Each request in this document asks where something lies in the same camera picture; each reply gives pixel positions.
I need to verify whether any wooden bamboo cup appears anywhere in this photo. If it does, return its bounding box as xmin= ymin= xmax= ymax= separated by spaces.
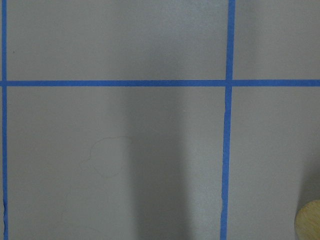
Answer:
xmin=294 ymin=199 xmax=320 ymax=240

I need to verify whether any brown paper table cover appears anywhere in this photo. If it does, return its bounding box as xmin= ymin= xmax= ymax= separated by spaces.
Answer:
xmin=0 ymin=0 xmax=320 ymax=240

